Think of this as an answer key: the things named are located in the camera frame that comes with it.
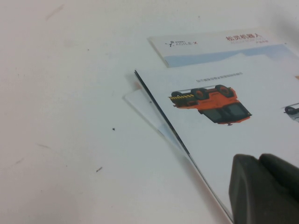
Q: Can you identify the plain white paper sheet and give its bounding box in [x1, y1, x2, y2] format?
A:
[122, 73, 192, 161]

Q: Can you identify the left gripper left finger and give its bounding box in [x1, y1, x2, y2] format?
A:
[228, 154, 299, 224]

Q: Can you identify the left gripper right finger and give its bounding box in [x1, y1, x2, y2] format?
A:
[259, 153, 299, 203]

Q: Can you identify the AgileX brochure with blue sky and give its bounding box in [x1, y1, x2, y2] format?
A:
[147, 29, 299, 68]

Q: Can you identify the white Leador logistics brochure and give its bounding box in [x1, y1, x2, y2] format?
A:
[134, 58, 299, 224]

